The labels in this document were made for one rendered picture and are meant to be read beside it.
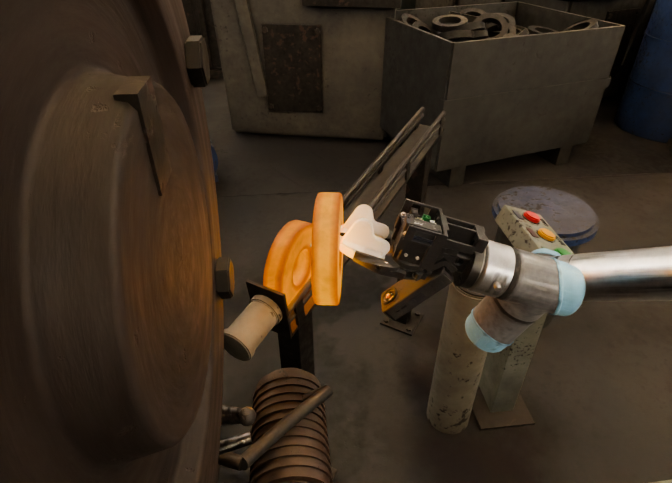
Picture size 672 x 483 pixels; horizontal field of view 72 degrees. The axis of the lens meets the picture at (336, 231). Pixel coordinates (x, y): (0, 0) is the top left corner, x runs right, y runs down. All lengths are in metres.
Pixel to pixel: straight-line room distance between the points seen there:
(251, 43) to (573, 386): 2.32
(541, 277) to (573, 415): 0.98
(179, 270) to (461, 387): 1.16
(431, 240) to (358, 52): 2.28
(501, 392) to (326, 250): 0.97
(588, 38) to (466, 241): 2.18
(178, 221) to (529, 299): 0.57
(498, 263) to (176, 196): 0.53
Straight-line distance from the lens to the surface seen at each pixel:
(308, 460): 0.79
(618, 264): 0.78
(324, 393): 0.81
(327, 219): 0.58
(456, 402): 1.34
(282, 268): 0.74
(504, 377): 1.40
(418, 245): 0.61
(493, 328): 0.75
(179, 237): 0.17
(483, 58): 2.35
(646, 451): 1.64
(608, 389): 1.73
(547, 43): 2.57
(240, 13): 2.89
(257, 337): 0.74
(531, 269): 0.67
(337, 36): 2.82
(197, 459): 0.24
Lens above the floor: 1.21
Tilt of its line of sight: 35 degrees down
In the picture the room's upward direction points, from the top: straight up
